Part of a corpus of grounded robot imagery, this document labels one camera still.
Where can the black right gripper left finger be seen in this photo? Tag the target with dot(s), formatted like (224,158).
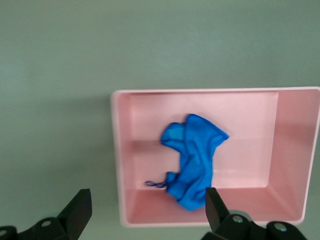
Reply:
(75,212)

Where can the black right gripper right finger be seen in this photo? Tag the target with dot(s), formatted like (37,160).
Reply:
(220,215)

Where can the blue glove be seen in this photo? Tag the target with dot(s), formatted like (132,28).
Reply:
(195,162)

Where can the pink plastic bin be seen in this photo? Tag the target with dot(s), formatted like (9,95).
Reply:
(287,150)

